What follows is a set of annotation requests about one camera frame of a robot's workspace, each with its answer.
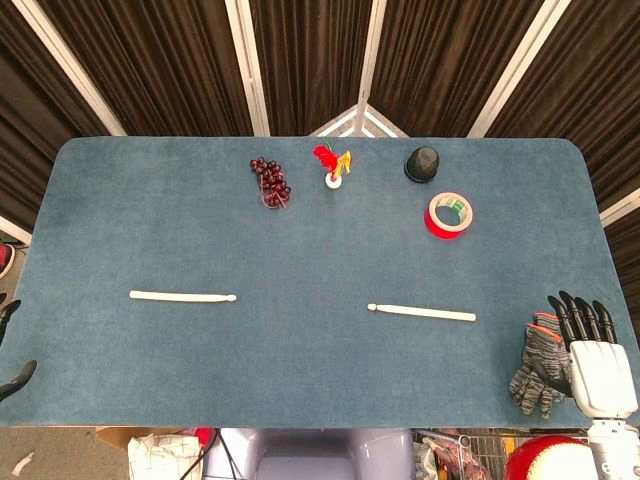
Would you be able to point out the brown curtain screen panel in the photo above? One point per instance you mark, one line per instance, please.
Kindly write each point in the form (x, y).
(440, 60)
(600, 100)
(310, 60)
(30, 125)
(165, 65)

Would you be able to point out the blue felt table mat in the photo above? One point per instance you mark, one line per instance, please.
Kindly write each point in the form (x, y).
(300, 360)

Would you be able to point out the lavender robot torso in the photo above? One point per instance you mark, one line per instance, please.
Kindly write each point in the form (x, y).
(310, 455)

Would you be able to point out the red and white ball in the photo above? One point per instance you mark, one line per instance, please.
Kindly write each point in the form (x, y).
(545, 460)

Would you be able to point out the black faceted cup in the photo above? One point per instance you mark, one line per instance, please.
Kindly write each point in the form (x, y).
(422, 165)

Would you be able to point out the brown cardboard box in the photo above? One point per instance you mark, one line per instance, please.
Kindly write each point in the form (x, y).
(117, 436)

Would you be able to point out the red tape roll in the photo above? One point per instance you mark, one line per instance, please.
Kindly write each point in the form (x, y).
(440, 230)

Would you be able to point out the white checked cloth bag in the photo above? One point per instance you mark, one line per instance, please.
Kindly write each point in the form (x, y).
(160, 457)

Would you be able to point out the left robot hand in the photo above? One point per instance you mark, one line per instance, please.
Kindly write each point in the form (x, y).
(12, 310)

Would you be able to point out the pale wooden drumstick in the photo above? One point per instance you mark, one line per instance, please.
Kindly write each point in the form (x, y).
(180, 296)
(425, 312)

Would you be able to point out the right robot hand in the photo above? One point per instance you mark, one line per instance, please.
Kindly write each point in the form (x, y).
(600, 375)

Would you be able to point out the red feather shuttlecock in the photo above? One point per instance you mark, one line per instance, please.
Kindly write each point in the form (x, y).
(330, 160)

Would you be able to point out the grey knit work glove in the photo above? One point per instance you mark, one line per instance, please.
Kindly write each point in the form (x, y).
(537, 370)
(547, 320)

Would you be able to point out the dark red grape bunch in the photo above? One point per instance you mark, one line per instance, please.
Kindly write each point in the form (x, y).
(272, 182)

